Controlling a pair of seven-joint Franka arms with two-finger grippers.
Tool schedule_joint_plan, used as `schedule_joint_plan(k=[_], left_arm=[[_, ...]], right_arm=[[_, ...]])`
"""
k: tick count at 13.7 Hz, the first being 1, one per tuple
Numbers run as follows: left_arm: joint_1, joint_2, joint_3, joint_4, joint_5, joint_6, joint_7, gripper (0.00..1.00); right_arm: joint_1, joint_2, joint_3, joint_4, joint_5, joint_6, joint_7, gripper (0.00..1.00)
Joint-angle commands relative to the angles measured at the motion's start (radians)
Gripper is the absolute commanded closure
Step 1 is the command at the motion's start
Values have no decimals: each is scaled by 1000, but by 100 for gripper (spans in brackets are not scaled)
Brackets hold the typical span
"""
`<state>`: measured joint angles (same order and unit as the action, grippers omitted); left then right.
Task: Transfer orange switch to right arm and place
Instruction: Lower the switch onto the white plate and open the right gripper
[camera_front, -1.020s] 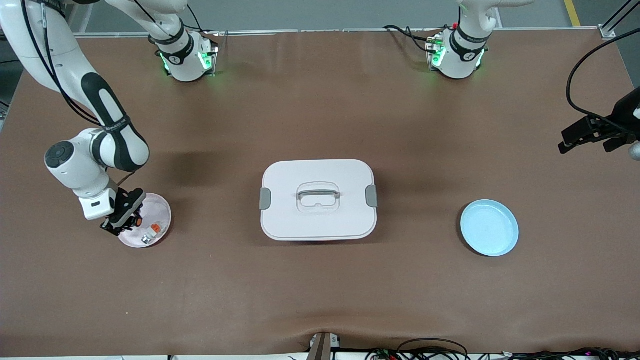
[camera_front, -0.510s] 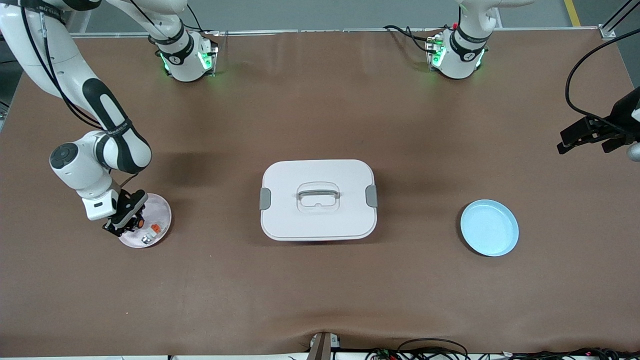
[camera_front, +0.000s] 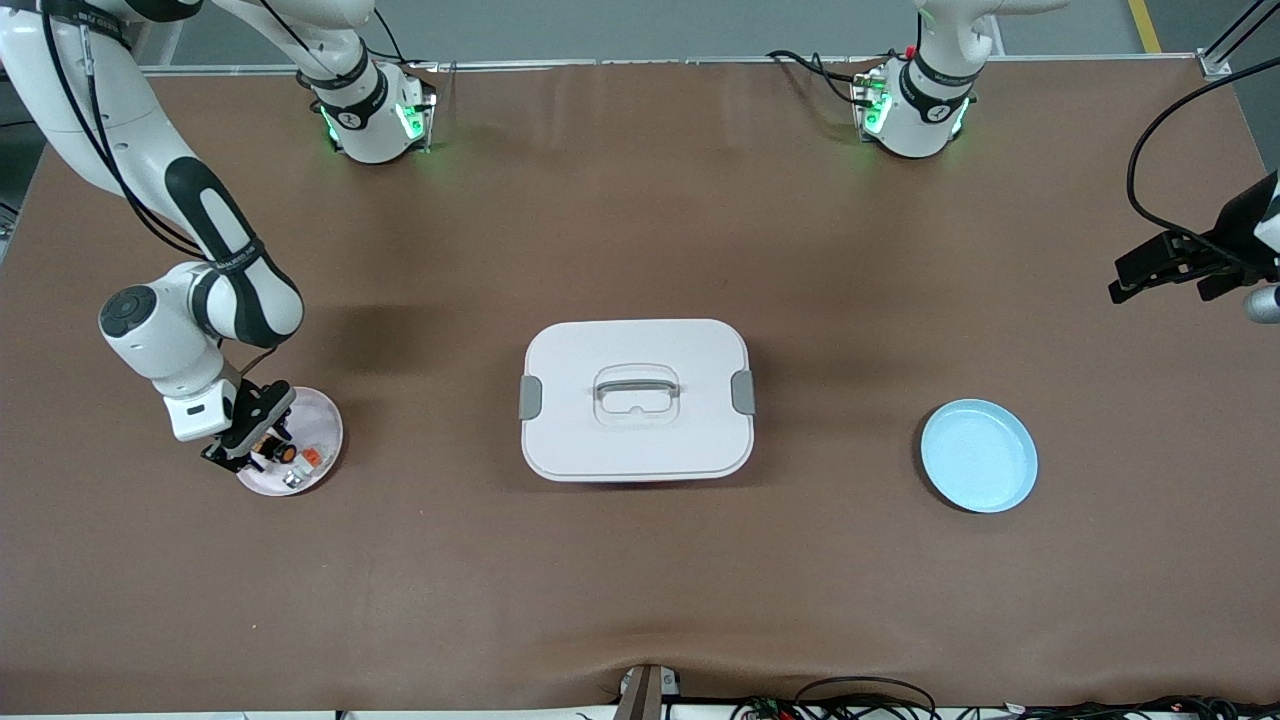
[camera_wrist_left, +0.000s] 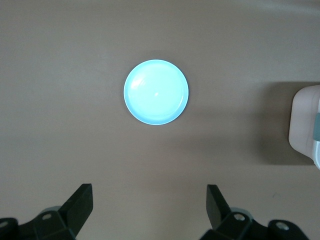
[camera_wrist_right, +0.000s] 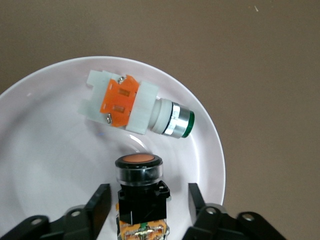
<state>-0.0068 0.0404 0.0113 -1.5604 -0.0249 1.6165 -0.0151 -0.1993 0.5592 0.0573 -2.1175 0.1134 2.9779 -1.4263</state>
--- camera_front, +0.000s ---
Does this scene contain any round light blue plate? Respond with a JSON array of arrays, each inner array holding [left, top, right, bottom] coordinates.
[[920, 398, 1039, 515]]

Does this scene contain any aluminium frame strut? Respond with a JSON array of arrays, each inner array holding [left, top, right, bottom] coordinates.
[[1195, 0, 1280, 79]]

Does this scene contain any bundle of black cables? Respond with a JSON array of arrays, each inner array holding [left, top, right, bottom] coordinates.
[[730, 676, 1280, 720]]

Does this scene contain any white lidded container box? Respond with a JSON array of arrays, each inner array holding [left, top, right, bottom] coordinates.
[[518, 319, 757, 484]]

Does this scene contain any brown table mat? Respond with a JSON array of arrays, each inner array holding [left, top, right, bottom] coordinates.
[[0, 58, 1280, 716]]

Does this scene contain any black left arm base cable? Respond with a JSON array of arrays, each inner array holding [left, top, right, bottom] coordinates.
[[768, 48, 881, 106]]

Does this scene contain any white switch with orange block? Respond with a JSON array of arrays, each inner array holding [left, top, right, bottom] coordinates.
[[281, 448, 326, 491]]

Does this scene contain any round pink plate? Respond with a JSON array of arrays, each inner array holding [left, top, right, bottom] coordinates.
[[236, 386, 345, 498]]

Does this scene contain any metal bracket at table edge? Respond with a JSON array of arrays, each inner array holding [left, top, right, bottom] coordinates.
[[612, 664, 683, 720]]

